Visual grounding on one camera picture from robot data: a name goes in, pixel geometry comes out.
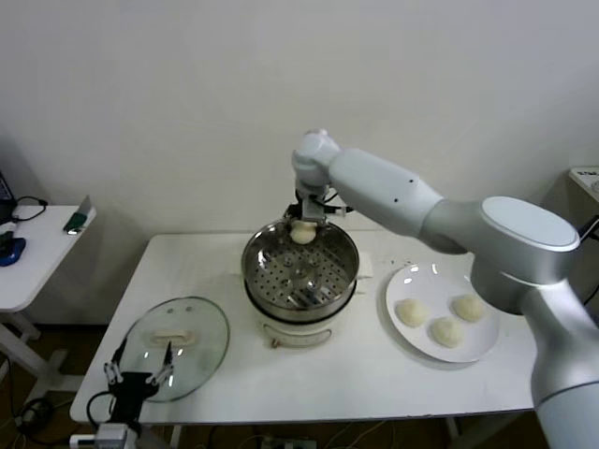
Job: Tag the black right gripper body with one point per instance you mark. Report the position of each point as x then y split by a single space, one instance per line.
299 206

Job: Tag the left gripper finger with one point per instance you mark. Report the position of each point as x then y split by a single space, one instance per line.
114 367
161 369

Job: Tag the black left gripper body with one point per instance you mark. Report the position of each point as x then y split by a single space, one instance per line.
131 393

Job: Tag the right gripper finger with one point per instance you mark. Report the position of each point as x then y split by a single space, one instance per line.
324 223
292 216

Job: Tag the white steamed baozi bun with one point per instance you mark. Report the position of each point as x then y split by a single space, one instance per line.
447 332
468 308
412 312
303 234

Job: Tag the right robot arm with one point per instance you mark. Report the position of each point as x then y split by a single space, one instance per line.
384 187

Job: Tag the stainless steel steamer basket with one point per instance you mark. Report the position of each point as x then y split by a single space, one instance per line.
262 243

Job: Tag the white round plate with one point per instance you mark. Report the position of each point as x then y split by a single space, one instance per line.
421 285

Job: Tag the white electric cooking pot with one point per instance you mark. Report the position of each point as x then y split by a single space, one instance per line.
290 334

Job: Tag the white side table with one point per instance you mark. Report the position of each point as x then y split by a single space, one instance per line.
42 262

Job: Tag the grey power strip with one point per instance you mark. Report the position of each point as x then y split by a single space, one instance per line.
281 442

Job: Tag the green white scraper tool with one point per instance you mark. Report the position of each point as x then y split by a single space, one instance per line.
75 223

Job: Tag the blue plastic object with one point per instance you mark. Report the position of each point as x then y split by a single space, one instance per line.
14 250

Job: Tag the dark laptop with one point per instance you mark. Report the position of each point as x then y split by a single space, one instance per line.
4 192

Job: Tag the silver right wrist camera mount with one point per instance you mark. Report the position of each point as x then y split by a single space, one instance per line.
312 208

